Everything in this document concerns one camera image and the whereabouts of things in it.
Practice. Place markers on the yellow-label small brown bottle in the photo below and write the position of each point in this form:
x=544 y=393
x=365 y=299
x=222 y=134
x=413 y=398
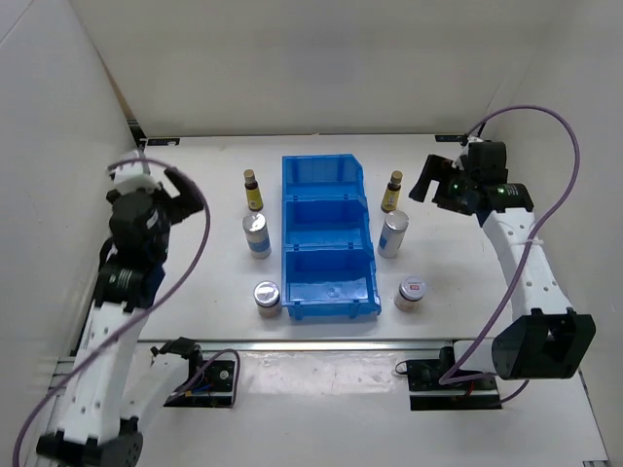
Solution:
x=392 y=192
x=253 y=194

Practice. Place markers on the blue three-compartment plastic bin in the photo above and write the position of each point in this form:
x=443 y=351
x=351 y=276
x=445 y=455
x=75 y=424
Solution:
x=328 y=266

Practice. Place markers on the left white-lid spice jar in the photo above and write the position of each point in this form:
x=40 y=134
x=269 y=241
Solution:
x=267 y=299

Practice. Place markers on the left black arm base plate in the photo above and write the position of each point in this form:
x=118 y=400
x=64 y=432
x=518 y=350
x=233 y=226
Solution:
x=212 y=382

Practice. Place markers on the right white-lid spice jar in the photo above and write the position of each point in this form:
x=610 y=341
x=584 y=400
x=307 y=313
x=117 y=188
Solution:
x=410 y=293

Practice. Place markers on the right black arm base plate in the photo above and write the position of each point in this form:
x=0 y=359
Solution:
x=426 y=394

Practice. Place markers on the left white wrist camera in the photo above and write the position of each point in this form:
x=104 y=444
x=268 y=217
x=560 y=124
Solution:
x=134 y=175

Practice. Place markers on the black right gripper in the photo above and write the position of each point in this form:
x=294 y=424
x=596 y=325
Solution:
x=439 y=169

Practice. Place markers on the blue-label silver-lid shaker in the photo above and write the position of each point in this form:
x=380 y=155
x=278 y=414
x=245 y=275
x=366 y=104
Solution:
x=256 y=232
x=394 y=228

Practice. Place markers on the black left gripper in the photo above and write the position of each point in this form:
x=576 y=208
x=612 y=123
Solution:
x=188 y=201

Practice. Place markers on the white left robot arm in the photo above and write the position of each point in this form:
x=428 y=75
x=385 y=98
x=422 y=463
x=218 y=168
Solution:
x=104 y=421

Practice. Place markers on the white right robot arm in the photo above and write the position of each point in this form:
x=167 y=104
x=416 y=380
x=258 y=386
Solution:
x=547 y=338

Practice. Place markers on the white-lid spice jar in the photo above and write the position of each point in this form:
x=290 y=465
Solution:
x=410 y=293
x=267 y=299

